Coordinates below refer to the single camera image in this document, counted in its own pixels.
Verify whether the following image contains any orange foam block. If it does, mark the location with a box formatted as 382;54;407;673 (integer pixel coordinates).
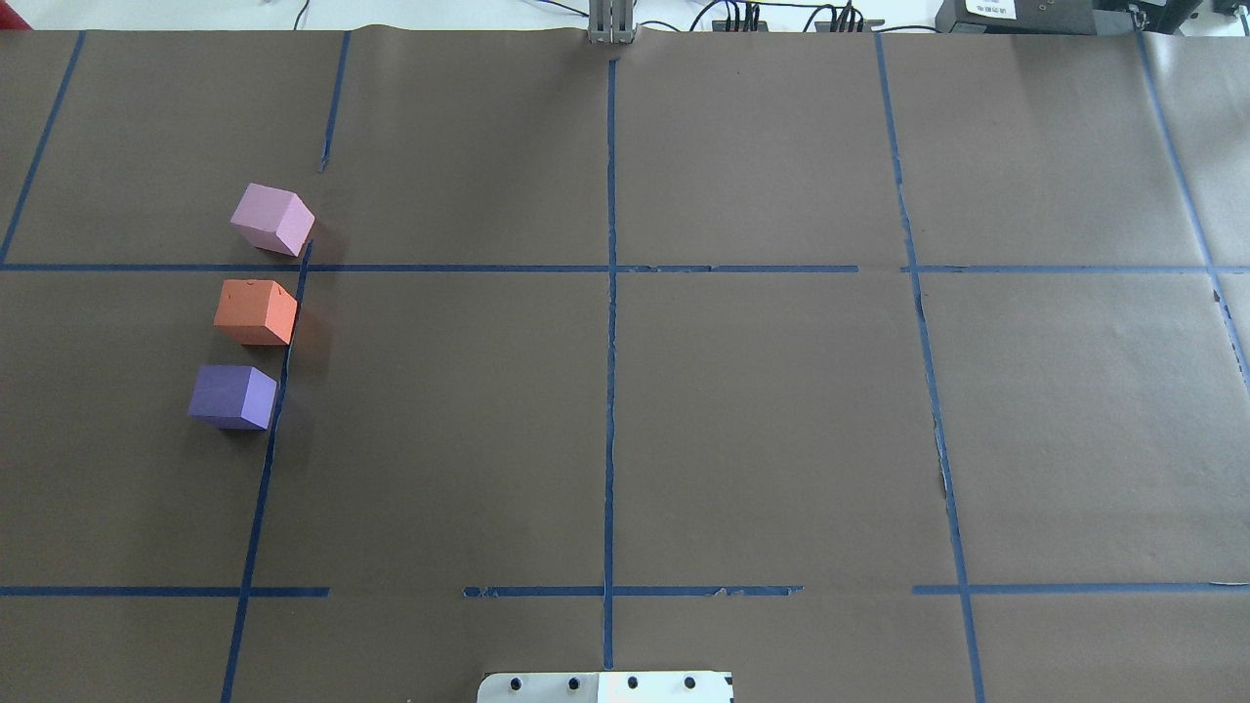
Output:
213;279;299;346

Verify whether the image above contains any pink foam block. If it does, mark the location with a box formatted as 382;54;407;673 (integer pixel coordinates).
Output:
230;183;315;256

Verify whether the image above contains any purple foam block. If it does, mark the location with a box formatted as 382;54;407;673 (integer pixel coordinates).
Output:
188;365;278;432

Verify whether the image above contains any black computer box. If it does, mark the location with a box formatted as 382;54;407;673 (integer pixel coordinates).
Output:
934;0;1098;36

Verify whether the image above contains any aluminium frame post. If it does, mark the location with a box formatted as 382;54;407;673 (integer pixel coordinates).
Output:
588;0;638;45

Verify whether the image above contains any white pedestal column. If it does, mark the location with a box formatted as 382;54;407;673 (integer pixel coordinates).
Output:
478;670;735;702

